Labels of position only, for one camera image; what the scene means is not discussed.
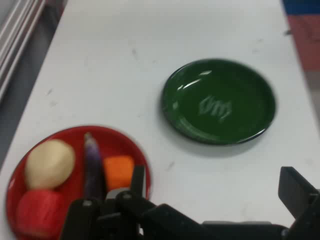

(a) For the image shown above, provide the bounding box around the red round fruit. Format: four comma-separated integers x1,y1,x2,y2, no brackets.
16,189,73,238

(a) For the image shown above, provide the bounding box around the beige potato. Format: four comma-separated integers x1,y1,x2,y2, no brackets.
24,139,77,190

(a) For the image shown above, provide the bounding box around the red round plate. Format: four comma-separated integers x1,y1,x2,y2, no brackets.
5,125,152,240

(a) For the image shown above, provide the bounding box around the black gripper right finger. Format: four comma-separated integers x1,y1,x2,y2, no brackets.
278,166,320,240

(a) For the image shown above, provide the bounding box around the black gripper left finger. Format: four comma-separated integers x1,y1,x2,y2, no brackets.
59,164,198,240

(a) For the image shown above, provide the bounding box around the purple eggplant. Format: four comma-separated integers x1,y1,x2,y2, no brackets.
83,132,107,201

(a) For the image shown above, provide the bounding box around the dark green round plate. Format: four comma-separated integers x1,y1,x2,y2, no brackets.
161,58,277,146

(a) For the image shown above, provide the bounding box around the orange carrot chunk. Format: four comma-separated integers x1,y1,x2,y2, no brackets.
103,155,135,191

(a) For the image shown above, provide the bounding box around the orange red box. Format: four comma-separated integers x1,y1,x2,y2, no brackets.
286,13,320,76

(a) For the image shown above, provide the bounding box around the blue object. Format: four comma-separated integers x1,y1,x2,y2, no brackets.
281,0,320,16

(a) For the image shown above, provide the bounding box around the long aluminium frame rail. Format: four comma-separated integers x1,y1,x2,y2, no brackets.
0,0,47,101

